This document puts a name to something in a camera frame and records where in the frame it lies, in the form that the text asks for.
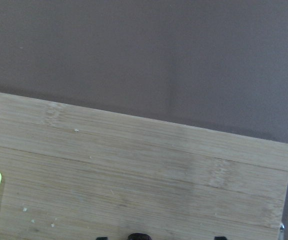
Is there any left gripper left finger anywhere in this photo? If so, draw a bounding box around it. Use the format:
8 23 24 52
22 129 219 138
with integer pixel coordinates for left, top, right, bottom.
96 236 108 240

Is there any wooden cutting board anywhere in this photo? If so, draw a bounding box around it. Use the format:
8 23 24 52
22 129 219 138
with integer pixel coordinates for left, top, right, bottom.
0 93 288 240

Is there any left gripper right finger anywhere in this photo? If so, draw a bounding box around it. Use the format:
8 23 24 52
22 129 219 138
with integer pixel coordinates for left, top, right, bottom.
214 236 227 240

